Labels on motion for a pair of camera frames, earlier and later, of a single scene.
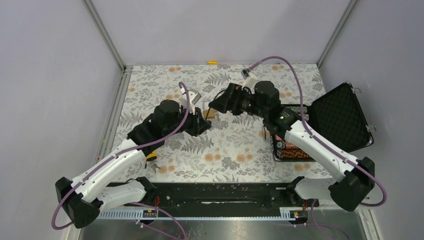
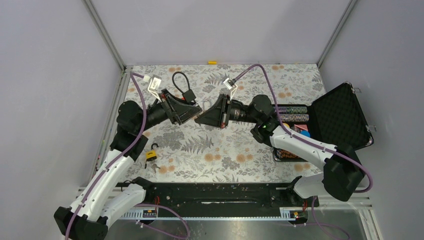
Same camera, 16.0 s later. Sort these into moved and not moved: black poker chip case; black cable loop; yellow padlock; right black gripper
Moved: right black gripper; black cable loop
Not moved: yellow padlock; black poker chip case
